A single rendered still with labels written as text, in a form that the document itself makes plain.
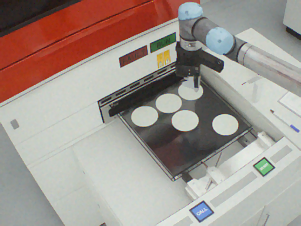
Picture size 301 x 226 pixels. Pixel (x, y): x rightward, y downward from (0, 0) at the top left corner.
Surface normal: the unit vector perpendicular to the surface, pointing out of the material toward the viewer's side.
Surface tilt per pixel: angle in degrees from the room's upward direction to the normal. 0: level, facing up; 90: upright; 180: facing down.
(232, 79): 0
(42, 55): 90
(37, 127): 90
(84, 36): 90
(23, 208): 0
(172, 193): 0
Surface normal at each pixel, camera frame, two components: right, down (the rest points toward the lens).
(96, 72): 0.54, 0.60
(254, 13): -0.09, -0.66
